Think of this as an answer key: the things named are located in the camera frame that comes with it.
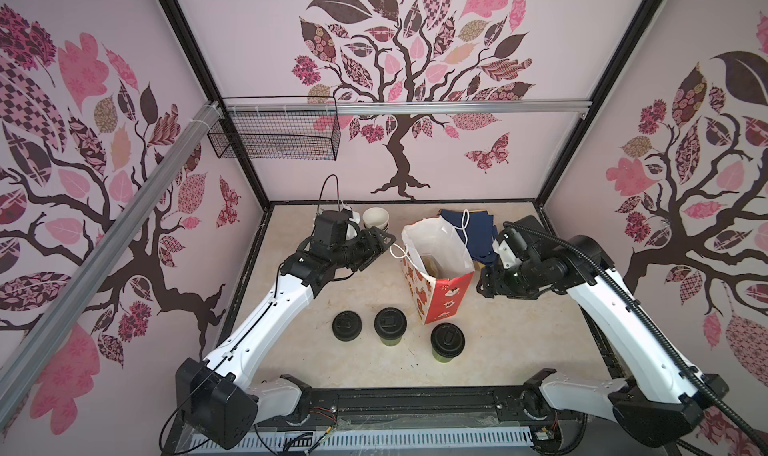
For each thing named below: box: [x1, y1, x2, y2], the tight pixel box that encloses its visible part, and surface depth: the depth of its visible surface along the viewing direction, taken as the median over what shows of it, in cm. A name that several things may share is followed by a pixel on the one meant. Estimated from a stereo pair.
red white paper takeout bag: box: [389, 209, 475, 325], surface depth 81 cm
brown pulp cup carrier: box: [420, 254, 442, 277], surface depth 97 cm
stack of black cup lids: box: [332, 310, 363, 342], surface depth 87 cm
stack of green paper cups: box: [362, 207, 390, 230], surface depth 98 cm
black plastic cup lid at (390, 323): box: [374, 307, 408, 340], surface depth 78 cm
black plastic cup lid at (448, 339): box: [430, 323, 466, 358], surface depth 76 cm
